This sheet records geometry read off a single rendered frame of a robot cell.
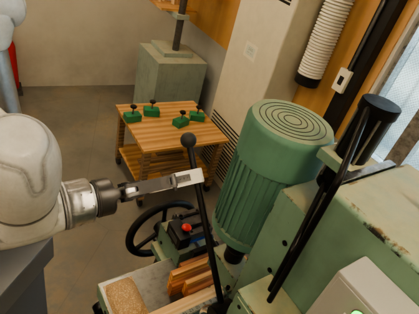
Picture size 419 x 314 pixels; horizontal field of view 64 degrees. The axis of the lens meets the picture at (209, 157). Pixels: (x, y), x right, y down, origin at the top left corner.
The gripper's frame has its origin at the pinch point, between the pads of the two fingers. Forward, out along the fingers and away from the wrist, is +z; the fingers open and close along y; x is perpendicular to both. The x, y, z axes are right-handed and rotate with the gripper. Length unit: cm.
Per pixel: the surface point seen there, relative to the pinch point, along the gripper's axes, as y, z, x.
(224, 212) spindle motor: 4.8, 5.8, -9.3
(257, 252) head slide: 11.6, 7.2, -18.1
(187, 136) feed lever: 7.6, -0.7, 8.5
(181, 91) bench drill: -192, 117, 81
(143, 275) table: -30.7, -3.9, -24.7
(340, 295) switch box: 39.0, -2.7, -18.4
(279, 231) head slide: 19.4, 7.3, -13.7
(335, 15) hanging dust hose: -36, 129, 69
